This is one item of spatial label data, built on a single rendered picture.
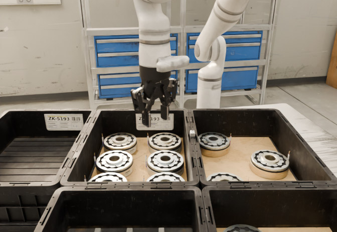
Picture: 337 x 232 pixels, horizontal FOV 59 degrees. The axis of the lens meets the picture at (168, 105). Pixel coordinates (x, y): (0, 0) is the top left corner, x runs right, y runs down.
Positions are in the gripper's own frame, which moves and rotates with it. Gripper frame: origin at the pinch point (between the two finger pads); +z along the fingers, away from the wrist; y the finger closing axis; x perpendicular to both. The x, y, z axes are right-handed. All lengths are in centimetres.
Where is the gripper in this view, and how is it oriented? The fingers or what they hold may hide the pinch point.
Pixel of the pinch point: (155, 117)
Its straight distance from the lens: 76.4
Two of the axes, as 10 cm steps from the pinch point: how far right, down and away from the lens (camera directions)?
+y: -7.1, 2.8, -6.5
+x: 7.1, 2.8, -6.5
